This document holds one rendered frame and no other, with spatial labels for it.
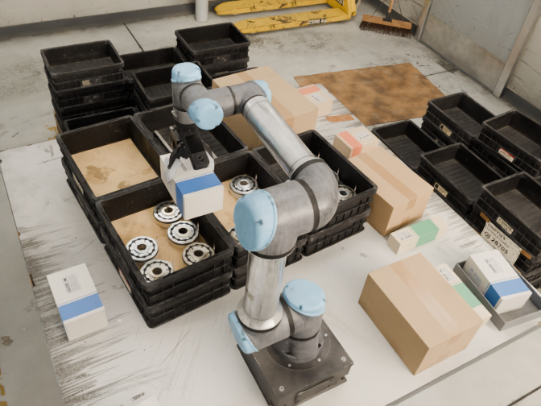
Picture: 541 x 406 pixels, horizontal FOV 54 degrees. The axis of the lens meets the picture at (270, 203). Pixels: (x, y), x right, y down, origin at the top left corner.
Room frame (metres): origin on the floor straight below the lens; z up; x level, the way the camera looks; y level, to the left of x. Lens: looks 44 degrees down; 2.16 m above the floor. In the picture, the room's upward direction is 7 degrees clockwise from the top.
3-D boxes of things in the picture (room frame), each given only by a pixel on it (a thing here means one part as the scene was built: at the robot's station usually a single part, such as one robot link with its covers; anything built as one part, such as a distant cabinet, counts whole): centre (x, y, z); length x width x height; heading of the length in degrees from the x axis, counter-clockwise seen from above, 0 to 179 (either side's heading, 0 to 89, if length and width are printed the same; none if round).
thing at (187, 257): (1.09, 0.21, 0.86); 0.10 x 0.10 x 0.01
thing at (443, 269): (1.16, -0.68, 0.73); 0.24 x 0.06 x 0.06; 31
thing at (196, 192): (1.17, 0.24, 1.09); 0.20 x 0.12 x 0.09; 33
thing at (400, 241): (1.44, -0.57, 0.73); 0.24 x 0.06 x 0.06; 124
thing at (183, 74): (1.19, 0.25, 1.41); 0.09 x 0.08 x 0.11; 33
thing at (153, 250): (1.08, 0.39, 0.86); 0.10 x 0.10 x 0.01
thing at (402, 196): (1.61, -0.44, 0.78); 0.30 x 0.22 x 0.16; 41
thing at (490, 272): (1.23, -0.82, 0.75); 0.20 x 0.12 x 0.09; 23
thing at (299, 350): (0.86, -0.13, 0.85); 0.15 x 0.15 x 0.10
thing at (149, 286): (1.13, 0.33, 0.92); 0.40 x 0.30 x 0.02; 39
